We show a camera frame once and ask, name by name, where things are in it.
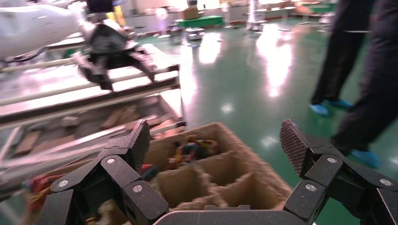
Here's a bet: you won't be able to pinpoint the brown wooden plank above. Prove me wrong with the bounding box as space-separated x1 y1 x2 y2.
14 130 41 156

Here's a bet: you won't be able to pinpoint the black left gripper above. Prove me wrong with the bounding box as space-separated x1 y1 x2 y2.
74 24 158 91

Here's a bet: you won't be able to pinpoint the brown cardboard carton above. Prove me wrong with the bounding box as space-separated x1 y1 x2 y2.
182 7 199 21

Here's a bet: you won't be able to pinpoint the person in black trousers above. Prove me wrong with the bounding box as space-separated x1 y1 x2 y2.
331 0 398 156
311 0 378 106

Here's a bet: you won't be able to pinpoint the metal frame work table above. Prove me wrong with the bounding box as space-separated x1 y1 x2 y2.
0 43 187 187

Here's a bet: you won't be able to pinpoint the green table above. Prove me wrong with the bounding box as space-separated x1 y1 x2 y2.
177 15 225 29

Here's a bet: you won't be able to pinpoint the grey wheeled floor vehicle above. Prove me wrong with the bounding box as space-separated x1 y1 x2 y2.
186 27 206 41

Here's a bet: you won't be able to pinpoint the power supply with coloured cables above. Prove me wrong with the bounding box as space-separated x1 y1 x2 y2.
24 173 64 213

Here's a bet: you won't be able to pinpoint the wire bundles in box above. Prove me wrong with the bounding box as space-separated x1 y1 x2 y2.
168 135 220 171

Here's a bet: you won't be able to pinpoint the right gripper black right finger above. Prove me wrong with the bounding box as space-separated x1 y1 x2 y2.
279 119 398 225

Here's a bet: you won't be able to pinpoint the small grey block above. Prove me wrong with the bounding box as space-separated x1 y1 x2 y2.
62 116 80 128

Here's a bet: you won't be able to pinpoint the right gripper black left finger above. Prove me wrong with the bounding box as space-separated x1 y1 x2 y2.
50 119 169 225

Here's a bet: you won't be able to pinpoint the blue shoe cover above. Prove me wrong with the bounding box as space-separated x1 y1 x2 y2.
309 104 330 118
351 149 382 169
325 98 354 109

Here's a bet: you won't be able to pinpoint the brown cardboard divider box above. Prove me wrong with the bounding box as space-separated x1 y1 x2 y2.
46 122 293 225

